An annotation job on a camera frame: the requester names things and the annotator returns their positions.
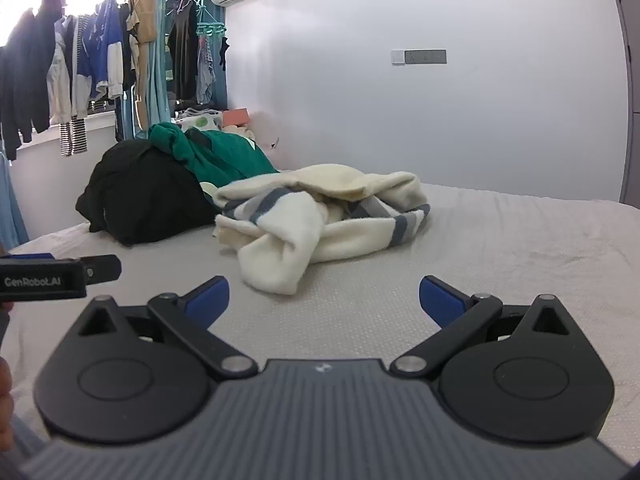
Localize cream striped sweater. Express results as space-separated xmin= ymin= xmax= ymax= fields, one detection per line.
xmin=212 ymin=163 xmax=432 ymax=296

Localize green garment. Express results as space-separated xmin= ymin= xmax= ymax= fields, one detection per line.
xmin=148 ymin=122 xmax=279 ymax=186

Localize black white striped hanging garment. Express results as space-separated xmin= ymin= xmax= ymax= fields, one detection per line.
xmin=59 ymin=116 xmax=89 ymax=157

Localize teal clip hanger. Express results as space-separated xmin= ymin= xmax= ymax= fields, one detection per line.
xmin=196 ymin=0 xmax=227 ymax=37

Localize person's left forearm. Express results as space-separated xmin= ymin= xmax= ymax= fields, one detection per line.
xmin=0 ymin=357 xmax=14 ymax=433

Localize patterned hanging garment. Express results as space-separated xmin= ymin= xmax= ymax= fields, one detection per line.
xmin=196 ymin=36 xmax=217 ymax=105

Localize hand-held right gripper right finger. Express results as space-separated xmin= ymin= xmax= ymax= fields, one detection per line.
xmin=390 ymin=275 xmax=575 ymax=380

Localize black hanging jacket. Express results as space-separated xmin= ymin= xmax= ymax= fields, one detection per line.
xmin=0 ymin=0 xmax=64 ymax=162

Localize black garment pile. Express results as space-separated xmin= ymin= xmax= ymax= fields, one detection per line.
xmin=75 ymin=139 xmax=217 ymax=247

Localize blue and white hanging shirt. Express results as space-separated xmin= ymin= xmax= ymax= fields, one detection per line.
xmin=80 ymin=0 xmax=132 ymax=102

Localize white bed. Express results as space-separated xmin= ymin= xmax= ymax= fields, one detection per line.
xmin=0 ymin=182 xmax=640 ymax=461

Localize black hanging dress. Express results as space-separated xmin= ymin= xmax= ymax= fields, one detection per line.
xmin=167 ymin=4 xmax=200 ymax=102

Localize grey wall outlet strip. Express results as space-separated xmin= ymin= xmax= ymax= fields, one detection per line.
xmin=404 ymin=49 xmax=447 ymax=65

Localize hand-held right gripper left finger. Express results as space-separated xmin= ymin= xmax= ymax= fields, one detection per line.
xmin=70 ymin=276 xmax=259 ymax=381

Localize tan hanging pants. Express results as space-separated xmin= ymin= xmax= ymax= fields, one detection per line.
xmin=125 ymin=0 xmax=157 ymax=45

